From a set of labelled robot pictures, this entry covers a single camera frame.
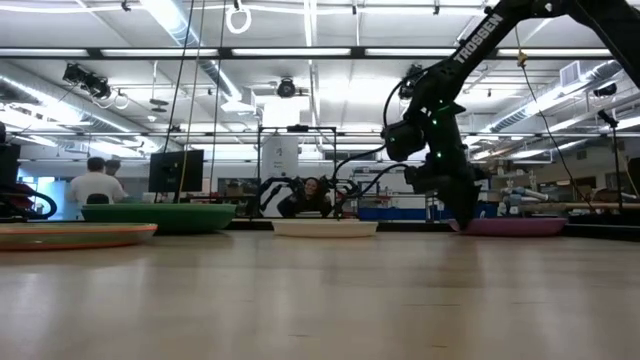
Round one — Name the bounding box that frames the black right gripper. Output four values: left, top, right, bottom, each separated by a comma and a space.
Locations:
404, 160, 494, 232

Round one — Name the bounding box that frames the purple plastic plate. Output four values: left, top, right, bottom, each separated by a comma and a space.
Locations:
448, 216, 569, 238

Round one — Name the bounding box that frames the white plastic plate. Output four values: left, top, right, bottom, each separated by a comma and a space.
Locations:
271, 219, 380, 239

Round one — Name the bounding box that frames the lime translucent plate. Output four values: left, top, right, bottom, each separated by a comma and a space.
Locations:
0, 229, 157, 247

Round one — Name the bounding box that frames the white grey pipe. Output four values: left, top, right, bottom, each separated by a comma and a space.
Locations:
502, 185, 550, 205

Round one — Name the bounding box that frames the metal storage shelf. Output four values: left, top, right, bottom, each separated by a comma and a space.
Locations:
352, 167, 431, 222

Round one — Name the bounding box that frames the black light stand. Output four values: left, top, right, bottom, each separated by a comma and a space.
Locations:
597, 108, 626, 214

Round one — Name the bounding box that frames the white column with sign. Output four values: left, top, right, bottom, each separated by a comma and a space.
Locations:
260, 102, 301, 181

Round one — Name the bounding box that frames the black overhead beam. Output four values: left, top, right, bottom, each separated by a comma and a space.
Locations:
0, 46, 640, 59

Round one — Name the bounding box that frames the black monitor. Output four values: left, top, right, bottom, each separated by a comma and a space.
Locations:
148, 149, 205, 194

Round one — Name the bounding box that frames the large dark green plate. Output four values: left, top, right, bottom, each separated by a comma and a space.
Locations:
81, 202, 237, 235

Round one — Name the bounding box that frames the black aluminium table frame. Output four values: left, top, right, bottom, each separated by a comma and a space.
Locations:
0, 215, 640, 242

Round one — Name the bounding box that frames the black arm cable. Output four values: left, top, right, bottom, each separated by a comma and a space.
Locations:
332, 143, 412, 201

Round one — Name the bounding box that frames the black cable with yellow tie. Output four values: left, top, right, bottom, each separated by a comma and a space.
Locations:
513, 22, 596, 211

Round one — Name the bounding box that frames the silver ventilation duct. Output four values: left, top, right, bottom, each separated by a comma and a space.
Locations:
489, 59, 640, 134
139, 0, 246, 101

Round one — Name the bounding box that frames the black background station frame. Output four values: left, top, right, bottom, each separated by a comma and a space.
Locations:
256, 125, 339, 220

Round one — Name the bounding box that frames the black hanging cable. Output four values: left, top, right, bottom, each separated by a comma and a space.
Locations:
208, 0, 227, 202
162, 0, 196, 151

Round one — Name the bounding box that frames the white hanging ring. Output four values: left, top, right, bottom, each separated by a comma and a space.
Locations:
224, 4, 253, 35

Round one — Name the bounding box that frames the yellow hanging cable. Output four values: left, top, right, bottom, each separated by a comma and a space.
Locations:
177, 0, 207, 202

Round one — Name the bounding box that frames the black looped cable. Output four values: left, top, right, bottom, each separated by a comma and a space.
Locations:
0, 183, 59, 221

